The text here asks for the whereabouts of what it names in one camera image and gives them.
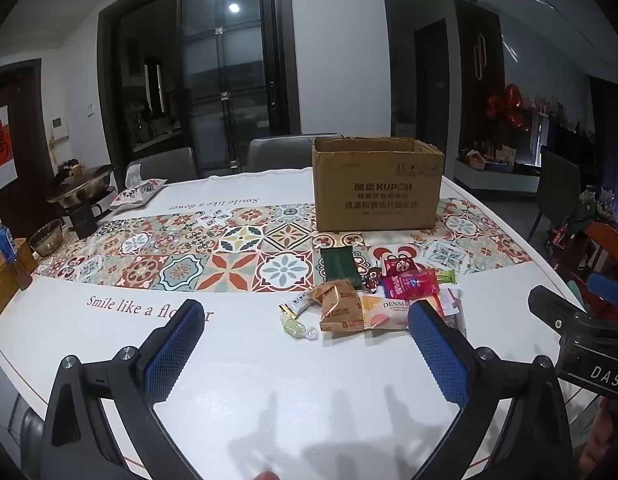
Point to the person's right forearm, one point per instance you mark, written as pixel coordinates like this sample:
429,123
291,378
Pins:
611,440

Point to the cream cookie packet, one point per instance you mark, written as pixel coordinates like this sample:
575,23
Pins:
384,312

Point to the dark dining chair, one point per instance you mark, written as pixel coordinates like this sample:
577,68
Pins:
559,182

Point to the small dark red candy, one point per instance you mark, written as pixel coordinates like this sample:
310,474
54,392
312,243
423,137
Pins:
373,278

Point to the red heart balloons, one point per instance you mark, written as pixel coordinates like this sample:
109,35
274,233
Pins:
509,105

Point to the glass sliding door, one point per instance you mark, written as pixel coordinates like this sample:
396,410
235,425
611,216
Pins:
224,70

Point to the dark green snack packet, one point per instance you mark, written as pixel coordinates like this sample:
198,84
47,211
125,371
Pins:
340,266

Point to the white tv cabinet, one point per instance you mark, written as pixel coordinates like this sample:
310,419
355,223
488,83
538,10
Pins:
494,172

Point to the light green snack packet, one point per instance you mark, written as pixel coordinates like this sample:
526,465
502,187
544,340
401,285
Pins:
446,276

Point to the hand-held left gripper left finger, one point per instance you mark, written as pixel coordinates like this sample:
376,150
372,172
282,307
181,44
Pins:
174,347

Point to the glass bowl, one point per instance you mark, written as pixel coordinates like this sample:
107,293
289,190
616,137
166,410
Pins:
46,242

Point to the clear snack packet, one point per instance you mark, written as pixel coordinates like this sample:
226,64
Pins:
451,307

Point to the white intercom panel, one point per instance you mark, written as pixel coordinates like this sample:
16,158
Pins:
60,127

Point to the pink snack packet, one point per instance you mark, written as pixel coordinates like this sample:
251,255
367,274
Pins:
406,285

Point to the floral printed bag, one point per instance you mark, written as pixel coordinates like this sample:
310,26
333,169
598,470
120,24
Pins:
139,192

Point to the blue water bottle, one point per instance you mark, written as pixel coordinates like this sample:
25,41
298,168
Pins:
4,241

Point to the long white snack packet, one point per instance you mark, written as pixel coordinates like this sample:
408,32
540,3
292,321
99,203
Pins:
296,305

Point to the green candy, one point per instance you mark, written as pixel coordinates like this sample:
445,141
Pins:
300,329

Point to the red and white snack packet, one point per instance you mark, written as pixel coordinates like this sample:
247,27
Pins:
396,263

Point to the brown cardboard box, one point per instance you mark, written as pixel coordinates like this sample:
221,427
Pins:
376,187

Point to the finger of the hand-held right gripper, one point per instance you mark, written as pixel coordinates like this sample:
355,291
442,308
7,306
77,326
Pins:
554,305
609,287

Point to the grey dining chair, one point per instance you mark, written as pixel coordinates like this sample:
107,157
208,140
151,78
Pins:
161,162
281,152

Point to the wicker basket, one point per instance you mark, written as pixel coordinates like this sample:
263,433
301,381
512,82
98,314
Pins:
6,277

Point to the electric hot pot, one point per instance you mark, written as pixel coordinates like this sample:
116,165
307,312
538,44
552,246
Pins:
81,192

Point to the flower bouquet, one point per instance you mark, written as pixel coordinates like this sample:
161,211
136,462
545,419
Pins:
596,205

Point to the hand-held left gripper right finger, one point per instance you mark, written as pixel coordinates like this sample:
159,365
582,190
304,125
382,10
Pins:
439,355

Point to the wooden chair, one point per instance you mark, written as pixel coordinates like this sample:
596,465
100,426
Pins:
609,250

